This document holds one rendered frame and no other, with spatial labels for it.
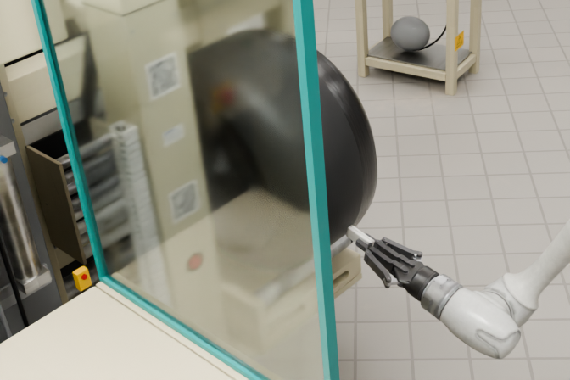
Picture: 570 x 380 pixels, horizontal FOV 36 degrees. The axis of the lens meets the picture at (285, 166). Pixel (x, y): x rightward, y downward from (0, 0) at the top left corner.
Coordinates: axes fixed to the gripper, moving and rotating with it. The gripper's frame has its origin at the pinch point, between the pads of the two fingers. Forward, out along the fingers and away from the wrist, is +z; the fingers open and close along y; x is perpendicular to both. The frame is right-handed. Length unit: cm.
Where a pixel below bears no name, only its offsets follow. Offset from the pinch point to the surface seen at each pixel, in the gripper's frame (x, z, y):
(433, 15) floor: 152, 178, -324
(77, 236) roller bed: 16, 56, 39
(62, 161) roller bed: -3, 63, 37
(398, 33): 116, 149, -238
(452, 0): 80, 119, -235
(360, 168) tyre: -17.8, 4.4, -1.4
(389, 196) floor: 124, 73, -137
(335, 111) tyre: -29.4, 12.6, 0.0
